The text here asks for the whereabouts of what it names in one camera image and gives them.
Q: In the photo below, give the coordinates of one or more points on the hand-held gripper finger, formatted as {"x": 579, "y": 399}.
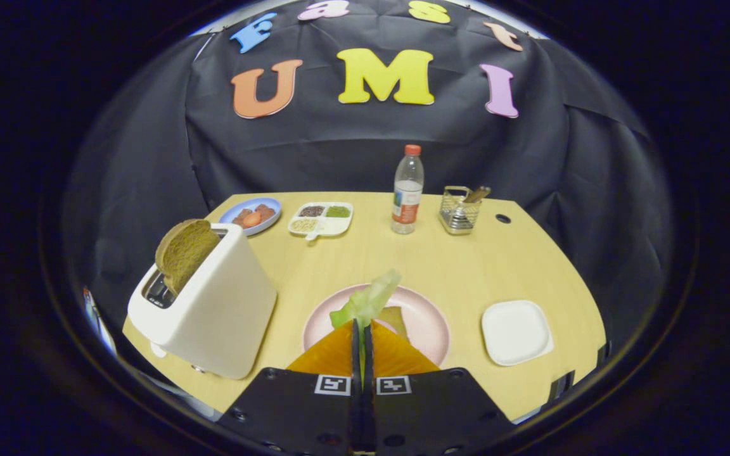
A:
{"x": 357, "y": 354}
{"x": 369, "y": 354}

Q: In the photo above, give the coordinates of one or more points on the green lettuce leaf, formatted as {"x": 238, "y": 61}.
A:
{"x": 368, "y": 301}

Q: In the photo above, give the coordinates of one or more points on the thick brown bread slice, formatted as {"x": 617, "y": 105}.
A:
{"x": 191, "y": 253}

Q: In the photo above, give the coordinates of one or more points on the brown toast slice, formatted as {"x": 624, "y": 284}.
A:
{"x": 395, "y": 320}

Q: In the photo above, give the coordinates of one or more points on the pink round plate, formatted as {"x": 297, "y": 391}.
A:
{"x": 425, "y": 323}

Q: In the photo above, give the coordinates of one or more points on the white compartment tray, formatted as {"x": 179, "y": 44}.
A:
{"x": 333, "y": 226}

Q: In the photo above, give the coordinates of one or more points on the white toaster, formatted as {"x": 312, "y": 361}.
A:
{"x": 219, "y": 316}

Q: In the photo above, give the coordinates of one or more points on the white square plate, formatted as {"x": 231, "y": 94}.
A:
{"x": 517, "y": 332}

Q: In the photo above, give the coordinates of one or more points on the clear plastic water bottle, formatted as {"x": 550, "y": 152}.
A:
{"x": 407, "y": 202}

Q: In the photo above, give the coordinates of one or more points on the brown fried meat piece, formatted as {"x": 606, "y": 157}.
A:
{"x": 265, "y": 211}
{"x": 239, "y": 216}

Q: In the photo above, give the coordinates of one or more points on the orange round food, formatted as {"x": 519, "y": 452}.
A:
{"x": 251, "y": 220}

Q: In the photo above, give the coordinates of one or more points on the blue round plate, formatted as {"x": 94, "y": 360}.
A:
{"x": 273, "y": 204}

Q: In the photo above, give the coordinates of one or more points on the wooden utensil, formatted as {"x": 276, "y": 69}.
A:
{"x": 478, "y": 194}

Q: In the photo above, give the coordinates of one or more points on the black backdrop cloth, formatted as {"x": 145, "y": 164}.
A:
{"x": 352, "y": 145}

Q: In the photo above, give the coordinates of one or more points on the white object with red mark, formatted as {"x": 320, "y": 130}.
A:
{"x": 90, "y": 307}

